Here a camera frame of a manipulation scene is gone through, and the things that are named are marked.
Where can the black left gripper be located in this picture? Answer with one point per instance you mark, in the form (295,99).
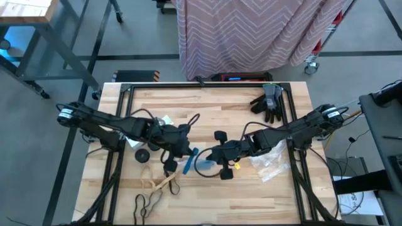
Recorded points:
(172,138)

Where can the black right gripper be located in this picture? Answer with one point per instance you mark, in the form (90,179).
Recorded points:
(230,150)

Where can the thin blue rubber band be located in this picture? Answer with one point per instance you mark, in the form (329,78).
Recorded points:
(205,164)

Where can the wide blue rubber band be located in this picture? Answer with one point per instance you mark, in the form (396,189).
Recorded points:
(189,163)

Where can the clear plastic zipper bag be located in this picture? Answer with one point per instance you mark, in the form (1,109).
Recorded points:
(201,171)

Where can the thin black rubber band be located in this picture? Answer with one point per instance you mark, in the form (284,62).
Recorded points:
(135,204)
(160,197)

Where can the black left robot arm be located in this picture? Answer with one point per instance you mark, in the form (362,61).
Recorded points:
(100,117)

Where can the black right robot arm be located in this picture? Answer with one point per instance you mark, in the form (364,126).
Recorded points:
(292,128)

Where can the wide beige rubber band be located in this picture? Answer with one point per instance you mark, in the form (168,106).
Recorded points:
(165,182)

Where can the wide black rubber band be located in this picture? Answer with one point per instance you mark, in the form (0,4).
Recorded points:
(171,188)

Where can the yellow tape tag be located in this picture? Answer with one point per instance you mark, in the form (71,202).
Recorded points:
(237,166)

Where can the black white zipper bag box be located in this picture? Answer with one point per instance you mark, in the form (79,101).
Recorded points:
(167,120)

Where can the heap of clear plastic bags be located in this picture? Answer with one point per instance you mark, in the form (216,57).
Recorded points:
(270,166)

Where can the grey black work glove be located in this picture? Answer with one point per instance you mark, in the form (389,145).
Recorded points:
(270,94)
(258,106)

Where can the orange black device blue display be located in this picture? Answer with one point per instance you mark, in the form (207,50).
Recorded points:
(251,77)

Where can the black box with orange stripes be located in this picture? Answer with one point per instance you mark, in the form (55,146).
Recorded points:
(135,76)

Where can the pink chevron blanket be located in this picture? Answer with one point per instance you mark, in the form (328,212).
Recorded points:
(245,37)

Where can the dark grey computer case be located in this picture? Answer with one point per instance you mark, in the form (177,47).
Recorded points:
(351,166)

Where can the red plastic bin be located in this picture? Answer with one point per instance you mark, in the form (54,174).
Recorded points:
(316,47)
(337,17)

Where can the white printed paper sheet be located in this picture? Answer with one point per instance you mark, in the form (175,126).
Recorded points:
(355,204)

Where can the black table leg with caster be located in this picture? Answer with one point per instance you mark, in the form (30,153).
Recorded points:
(117,12)

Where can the black desk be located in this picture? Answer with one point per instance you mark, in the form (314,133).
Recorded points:
(380,122)

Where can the black pen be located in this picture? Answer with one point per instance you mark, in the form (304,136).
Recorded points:
(392,137)

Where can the black device on desk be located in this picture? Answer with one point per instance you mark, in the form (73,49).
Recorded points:
(387,94)

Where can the wooden top workbench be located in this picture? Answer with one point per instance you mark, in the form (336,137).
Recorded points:
(28,9)

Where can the black metal table frame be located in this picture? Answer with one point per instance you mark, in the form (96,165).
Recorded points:
(163,85)

